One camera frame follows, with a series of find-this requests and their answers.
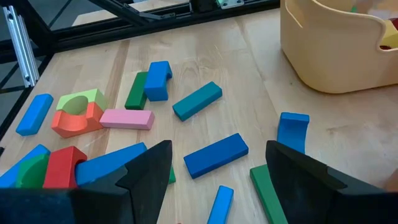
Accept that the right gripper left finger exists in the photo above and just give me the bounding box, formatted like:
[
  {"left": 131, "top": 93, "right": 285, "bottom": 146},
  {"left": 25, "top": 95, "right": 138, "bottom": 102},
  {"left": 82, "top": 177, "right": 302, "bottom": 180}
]
[{"left": 70, "top": 139, "right": 174, "bottom": 224}]

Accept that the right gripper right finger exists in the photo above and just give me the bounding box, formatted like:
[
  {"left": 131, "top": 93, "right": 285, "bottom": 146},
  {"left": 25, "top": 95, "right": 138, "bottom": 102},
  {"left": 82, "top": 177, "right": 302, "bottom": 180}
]
[{"left": 266, "top": 139, "right": 386, "bottom": 224}]

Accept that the green rectangular block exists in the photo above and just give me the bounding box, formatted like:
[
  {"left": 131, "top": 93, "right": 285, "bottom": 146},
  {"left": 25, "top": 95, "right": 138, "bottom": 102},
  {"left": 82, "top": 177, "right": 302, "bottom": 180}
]
[
  {"left": 124, "top": 71, "right": 149, "bottom": 111},
  {"left": 167, "top": 166, "right": 177, "bottom": 185},
  {"left": 249, "top": 164, "right": 289, "bottom": 224}
]

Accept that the blue arch block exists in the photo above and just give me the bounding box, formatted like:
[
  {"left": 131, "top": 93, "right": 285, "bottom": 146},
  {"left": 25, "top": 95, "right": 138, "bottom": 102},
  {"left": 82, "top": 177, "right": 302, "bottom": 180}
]
[
  {"left": 276, "top": 111, "right": 310, "bottom": 156},
  {"left": 143, "top": 60, "right": 174, "bottom": 102}
]

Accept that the pink rectangular block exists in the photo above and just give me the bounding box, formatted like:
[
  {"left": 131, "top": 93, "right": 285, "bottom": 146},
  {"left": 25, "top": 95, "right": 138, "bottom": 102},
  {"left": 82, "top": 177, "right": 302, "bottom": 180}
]
[{"left": 99, "top": 108, "right": 155, "bottom": 131}]

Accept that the dark blue rectangular block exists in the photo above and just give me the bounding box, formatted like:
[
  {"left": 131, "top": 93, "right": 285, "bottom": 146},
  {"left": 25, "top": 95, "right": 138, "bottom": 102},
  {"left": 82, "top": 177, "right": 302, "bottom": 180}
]
[{"left": 183, "top": 133, "right": 249, "bottom": 180}]

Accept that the red arch block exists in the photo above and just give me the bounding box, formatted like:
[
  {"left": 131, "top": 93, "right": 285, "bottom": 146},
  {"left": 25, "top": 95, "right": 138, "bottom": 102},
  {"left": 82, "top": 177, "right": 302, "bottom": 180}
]
[{"left": 42, "top": 146, "right": 88, "bottom": 189}]

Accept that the teal rectangular block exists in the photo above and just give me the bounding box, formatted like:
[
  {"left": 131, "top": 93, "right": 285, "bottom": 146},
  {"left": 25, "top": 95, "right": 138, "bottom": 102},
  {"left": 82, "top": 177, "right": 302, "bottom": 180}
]
[{"left": 172, "top": 81, "right": 223, "bottom": 123}]

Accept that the orange arch block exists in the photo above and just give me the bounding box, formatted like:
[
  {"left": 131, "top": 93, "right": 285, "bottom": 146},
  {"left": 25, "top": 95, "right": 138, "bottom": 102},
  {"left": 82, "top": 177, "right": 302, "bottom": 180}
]
[{"left": 50, "top": 101, "right": 105, "bottom": 139}]

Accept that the light green arch block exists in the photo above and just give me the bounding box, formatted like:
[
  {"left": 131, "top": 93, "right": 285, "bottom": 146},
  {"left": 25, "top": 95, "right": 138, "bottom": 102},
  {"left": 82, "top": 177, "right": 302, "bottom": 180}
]
[{"left": 55, "top": 88, "right": 109, "bottom": 116}]

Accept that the yellow arch block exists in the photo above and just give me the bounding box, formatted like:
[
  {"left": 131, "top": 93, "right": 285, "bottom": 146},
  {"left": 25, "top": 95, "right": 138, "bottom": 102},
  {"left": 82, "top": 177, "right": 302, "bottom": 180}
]
[{"left": 379, "top": 19, "right": 398, "bottom": 50}]

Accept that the yellow plastic bin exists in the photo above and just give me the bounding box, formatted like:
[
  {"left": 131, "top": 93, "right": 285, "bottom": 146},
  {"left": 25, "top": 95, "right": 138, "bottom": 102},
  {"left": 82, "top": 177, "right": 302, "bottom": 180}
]
[{"left": 279, "top": 0, "right": 398, "bottom": 95}]

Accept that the silver aluminium bracket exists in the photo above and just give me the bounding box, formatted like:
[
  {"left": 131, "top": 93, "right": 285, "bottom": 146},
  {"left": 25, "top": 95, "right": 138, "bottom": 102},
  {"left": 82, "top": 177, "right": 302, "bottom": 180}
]
[
  {"left": 2, "top": 5, "right": 40, "bottom": 88},
  {"left": 216, "top": 0, "right": 246, "bottom": 10}
]

